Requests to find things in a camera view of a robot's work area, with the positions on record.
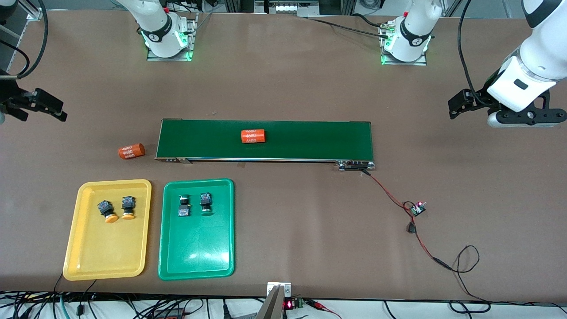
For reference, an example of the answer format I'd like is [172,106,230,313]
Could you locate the red clip lead wires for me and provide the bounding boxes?
[306,299,344,319]

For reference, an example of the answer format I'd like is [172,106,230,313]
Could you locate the red and black power cable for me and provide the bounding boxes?
[361,170,452,271]

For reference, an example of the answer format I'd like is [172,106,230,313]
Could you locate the thin black looped cable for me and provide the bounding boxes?
[450,245,491,313]

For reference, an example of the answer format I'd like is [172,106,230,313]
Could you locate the tangled black cables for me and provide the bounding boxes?
[0,271,266,319]

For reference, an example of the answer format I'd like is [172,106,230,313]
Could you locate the aluminium table corner bracket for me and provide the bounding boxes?
[18,0,43,21]

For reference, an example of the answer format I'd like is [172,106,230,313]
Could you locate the yellow plastic tray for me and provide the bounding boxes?
[62,179,152,281]

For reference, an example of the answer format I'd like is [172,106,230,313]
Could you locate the green plastic tray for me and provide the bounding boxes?
[158,178,235,281]

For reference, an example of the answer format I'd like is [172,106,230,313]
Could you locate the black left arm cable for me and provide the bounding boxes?
[458,0,483,100]

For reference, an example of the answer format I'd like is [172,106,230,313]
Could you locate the green belt conveyor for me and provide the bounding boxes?
[155,119,376,171]

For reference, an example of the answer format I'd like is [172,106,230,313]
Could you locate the yellow mushroom push button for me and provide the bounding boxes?
[97,200,119,224]
[121,195,136,220]

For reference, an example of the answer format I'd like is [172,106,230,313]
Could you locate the black cable to arm base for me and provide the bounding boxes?
[306,13,390,38]

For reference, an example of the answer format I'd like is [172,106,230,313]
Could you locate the silver metal frame structure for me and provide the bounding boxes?
[224,0,355,17]

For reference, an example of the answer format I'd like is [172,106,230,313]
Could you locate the silver camera pole bracket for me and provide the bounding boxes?
[256,281,293,319]

